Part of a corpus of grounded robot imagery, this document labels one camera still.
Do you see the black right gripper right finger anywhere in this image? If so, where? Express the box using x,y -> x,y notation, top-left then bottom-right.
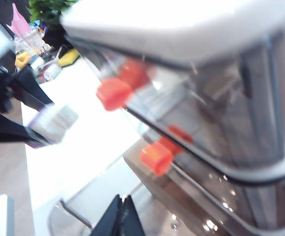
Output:
119,195 -> 153,236

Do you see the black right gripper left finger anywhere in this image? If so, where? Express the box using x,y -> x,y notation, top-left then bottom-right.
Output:
90,194 -> 123,236

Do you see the purple white napkin pack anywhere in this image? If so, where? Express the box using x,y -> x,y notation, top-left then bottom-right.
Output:
28,104 -> 80,149

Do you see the clear drawer with black line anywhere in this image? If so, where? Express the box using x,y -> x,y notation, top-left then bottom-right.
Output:
122,127 -> 285,236

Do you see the clear wine glass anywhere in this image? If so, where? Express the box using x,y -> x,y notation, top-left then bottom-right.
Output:
35,45 -> 63,83

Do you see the small yellow object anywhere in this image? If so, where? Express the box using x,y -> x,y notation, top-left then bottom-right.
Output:
16,52 -> 32,68

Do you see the clear glass jar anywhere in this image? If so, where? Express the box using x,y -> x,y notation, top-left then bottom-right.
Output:
20,30 -> 46,54

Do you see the yellow and black item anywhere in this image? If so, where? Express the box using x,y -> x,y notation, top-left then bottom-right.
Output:
58,48 -> 79,67

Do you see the pink paper item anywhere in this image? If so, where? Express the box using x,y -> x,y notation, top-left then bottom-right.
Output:
6,2 -> 32,37

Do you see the green leafy plant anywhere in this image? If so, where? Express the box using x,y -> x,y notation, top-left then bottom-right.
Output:
29,0 -> 80,29

